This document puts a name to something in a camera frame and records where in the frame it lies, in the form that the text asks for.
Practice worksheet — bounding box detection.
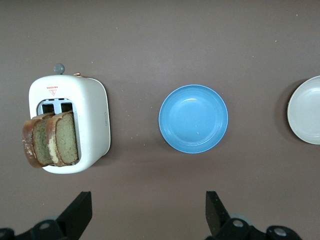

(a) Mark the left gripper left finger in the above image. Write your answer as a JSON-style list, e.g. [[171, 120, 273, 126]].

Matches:
[[0, 191, 93, 240]]

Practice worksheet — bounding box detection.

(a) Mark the blue round plate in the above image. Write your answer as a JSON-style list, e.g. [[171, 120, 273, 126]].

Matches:
[[158, 84, 229, 154]]

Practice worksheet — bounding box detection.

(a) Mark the beige round plate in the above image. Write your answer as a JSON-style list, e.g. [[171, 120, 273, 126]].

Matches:
[[287, 75, 320, 145]]

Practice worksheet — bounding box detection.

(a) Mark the brown toasted bread slice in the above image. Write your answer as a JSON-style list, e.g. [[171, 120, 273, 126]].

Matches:
[[45, 110, 80, 168], [21, 112, 55, 169]]

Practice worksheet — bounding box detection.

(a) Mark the white two-slot toaster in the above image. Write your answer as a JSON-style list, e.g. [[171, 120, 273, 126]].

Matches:
[[28, 63, 112, 175]]

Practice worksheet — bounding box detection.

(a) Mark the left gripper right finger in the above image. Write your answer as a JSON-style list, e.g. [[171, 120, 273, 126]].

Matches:
[[204, 191, 305, 240]]

